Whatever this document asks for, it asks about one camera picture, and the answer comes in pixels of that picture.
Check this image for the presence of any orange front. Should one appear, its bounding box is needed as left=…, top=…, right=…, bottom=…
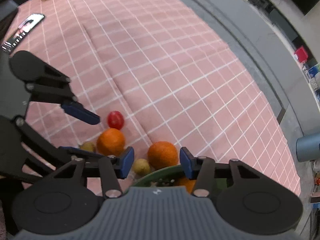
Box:
left=175, top=177, right=196, bottom=194

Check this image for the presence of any pink checkered tablecloth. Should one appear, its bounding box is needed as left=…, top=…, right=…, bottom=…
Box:
left=10, top=0, right=301, bottom=194

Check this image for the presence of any marble tv console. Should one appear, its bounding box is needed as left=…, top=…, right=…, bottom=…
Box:
left=154, top=0, right=320, bottom=140

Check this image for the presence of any blue-grey trash bin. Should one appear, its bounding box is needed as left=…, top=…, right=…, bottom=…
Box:
left=296, top=133, right=320, bottom=162

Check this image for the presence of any red box on shelf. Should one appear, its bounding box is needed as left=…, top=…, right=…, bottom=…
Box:
left=294, top=46, right=309, bottom=63

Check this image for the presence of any green colander bowl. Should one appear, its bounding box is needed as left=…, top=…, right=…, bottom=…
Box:
left=131, top=165, right=233, bottom=190

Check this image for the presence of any red cherry tomato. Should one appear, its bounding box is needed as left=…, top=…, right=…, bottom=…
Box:
left=107, top=111, right=124, bottom=130

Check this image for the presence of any orange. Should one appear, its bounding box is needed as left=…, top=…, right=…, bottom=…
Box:
left=96, top=128, right=125, bottom=157
left=175, top=177, right=196, bottom=194
left=147, top=141, right=178, bottom=170

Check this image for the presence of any brown longan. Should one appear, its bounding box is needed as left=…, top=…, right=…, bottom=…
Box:
left=79, top=141, right=97, bottom=153
left=132, top=159, right=151, bottom=177

